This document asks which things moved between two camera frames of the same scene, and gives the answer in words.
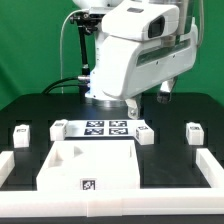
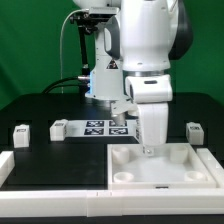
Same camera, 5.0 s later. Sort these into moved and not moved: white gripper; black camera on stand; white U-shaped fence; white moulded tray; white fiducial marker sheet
Moved: white moulded tray; white gripper
Not moved: black camera on stand; white fiducial marker sheet; white U-shaped fence
